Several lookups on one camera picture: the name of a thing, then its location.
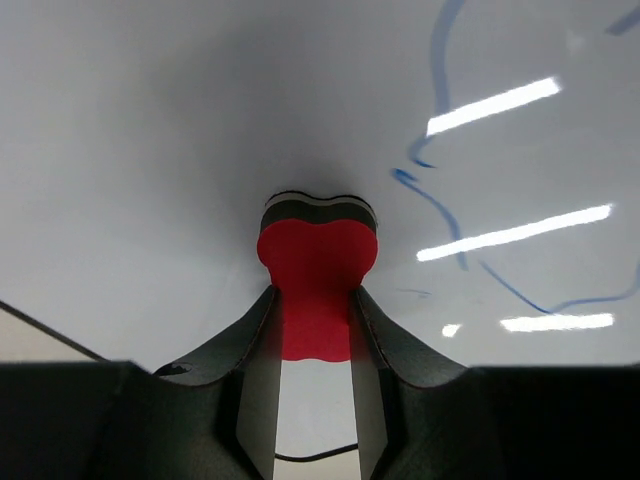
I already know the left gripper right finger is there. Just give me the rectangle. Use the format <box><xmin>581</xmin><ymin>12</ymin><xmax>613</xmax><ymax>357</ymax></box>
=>
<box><xmin>348</xmin><ymin>287</ymin><xmax>466</xmax><ymax>479</ymax></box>

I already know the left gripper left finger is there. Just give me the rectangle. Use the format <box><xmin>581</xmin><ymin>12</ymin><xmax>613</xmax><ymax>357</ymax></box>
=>
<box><xmin>154</xmin><ymin>287</ymin><xmax>283</xmax><ymax>479</ymax></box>

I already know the red whiteboard eraser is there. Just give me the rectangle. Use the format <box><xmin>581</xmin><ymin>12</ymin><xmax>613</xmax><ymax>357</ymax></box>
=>
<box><xmin>256</xmin><ymin>190</ymin><xmax>378</xmax><ymax>363</ymax></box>

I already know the white whiteboard black rim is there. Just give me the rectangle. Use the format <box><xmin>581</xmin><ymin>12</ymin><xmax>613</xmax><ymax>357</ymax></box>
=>
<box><xmin>0</xmin><ymin>0</ymin><xmax>640</xmax><ymax>464</ymax></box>

